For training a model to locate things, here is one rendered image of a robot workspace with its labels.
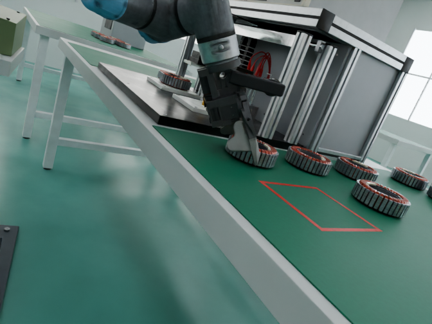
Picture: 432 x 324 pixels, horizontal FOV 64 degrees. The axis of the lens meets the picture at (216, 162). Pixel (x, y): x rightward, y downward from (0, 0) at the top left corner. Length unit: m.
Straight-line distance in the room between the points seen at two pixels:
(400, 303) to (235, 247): 0.19
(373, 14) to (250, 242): 0.97
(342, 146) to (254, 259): 0.80
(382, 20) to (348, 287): 1.01
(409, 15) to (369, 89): 7.58
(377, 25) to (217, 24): 0.72
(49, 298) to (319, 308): 1.13
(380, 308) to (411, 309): 0.05
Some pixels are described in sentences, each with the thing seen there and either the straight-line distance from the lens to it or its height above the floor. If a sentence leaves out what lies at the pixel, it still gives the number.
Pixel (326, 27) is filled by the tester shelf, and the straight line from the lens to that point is 0.96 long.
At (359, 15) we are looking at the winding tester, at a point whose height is 1.18.
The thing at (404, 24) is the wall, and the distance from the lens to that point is 8.70.
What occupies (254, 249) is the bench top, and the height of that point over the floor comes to 0.74.
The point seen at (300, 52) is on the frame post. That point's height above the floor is 1.00.
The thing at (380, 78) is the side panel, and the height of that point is 1.03.
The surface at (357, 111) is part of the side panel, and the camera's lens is 1.16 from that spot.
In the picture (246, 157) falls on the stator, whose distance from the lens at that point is 0.69.
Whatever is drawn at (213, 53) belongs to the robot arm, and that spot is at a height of 0.93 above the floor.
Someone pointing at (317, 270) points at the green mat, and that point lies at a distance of 0.42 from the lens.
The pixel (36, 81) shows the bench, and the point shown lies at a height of 0.40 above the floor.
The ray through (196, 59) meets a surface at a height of 0.89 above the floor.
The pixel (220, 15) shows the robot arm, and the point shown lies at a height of 0.99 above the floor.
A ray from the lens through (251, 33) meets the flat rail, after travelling 1.12.
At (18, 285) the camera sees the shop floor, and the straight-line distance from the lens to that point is 1.42.
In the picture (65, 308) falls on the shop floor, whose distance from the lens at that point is 1.35.
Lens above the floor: 0.93
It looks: 16 degrees down
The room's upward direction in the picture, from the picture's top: 20 degrees clockwise
